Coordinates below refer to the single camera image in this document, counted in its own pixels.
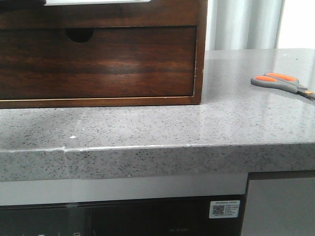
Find wooden drawer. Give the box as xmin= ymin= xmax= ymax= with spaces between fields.
xmin=0 ymin=0 xmax=207 ymax=29
xmin=0 ymin=27 xmax=196 ymax=99

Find white curtain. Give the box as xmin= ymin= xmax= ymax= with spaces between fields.
xmin=204 ymin=0 xmax=315 ymax=52

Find dark wooden drawer cabinet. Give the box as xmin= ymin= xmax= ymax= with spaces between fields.
xmin=0 ymin=0 xmax=207 ymax=109

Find white tray in drawer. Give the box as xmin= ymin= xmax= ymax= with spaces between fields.
xmin=45 ymin=0 xmax=150 ymax=6

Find grey cabinet door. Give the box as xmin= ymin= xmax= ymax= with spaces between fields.
xmin=241 ymin=177 xmax=315 ymax=236

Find black built-in oven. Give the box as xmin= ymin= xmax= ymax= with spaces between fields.
xmin=0 ymin=195 xmax=245 ymax=236

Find white QR code sticker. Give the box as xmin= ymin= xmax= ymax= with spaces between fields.
xmin=209 ymin=200 xmax=241 ymax=219

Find grey orange scissors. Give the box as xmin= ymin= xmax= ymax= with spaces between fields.
xmin=251 ymin=72 xmax=315 ymax=100

